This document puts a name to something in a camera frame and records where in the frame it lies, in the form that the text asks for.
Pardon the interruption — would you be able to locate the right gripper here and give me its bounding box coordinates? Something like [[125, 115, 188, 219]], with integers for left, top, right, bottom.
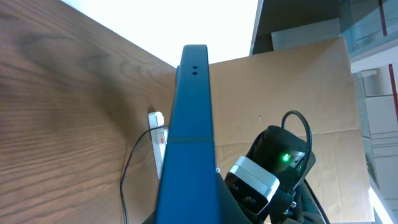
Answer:
[[215, 167, 295, 223]]

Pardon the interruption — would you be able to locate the blue Galaxy smartphone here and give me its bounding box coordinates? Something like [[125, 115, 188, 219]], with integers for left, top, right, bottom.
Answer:
[[154, 45, 220, 224]]

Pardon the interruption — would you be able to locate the black USB charging cable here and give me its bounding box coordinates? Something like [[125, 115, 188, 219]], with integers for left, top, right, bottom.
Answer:
[[119, 124, 170, 224]]

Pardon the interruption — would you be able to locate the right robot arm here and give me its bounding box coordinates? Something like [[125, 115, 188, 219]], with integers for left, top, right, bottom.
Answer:
[[218, 126, 329, 223]]

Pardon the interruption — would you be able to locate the white power strip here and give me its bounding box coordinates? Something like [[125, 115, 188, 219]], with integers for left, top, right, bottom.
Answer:
[[148, 111, 169, 179]]

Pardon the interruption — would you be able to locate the brown cardboard panel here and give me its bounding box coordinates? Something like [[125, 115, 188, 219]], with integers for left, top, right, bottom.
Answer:
[[210, 37, 374, 223]]

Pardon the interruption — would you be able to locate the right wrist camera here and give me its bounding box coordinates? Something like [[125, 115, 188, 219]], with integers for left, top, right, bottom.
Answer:
[[224, 156, 280, 215]]

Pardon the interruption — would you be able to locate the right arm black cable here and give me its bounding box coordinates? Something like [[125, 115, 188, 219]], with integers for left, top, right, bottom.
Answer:
[[281, 110, 331, 224]]

